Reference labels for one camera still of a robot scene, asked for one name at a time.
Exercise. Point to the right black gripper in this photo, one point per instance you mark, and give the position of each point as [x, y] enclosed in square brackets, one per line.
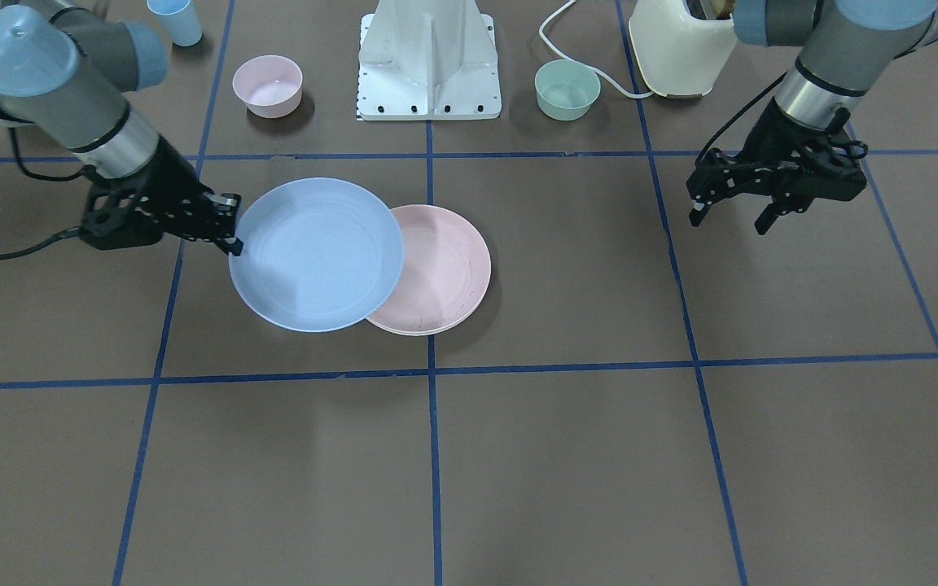
[173, 181]

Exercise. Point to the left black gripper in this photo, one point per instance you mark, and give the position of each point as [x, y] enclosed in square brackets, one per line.
[772, 137]

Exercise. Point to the light blue plate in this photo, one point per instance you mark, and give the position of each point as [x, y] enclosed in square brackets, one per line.
[319, 254]

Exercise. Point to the pink plate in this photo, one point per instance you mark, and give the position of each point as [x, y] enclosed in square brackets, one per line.
[446, 273]

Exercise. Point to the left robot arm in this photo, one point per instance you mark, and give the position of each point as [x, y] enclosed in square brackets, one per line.
[843, 49]

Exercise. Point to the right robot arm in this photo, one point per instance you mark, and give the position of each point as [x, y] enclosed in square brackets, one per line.
[66, 71]

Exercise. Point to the pink bowl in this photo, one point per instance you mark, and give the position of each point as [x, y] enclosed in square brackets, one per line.
[271, 86]

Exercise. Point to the cream toaster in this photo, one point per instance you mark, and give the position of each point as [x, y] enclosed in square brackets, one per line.
[681, 47]

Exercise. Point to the mint green bowl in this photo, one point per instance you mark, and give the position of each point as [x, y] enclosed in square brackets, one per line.
[566, 90]

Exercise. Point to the light blue cup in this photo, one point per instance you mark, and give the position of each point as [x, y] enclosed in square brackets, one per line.
[179, 20]

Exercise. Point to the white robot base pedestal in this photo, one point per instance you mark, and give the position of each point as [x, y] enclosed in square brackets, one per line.
[428, 61]

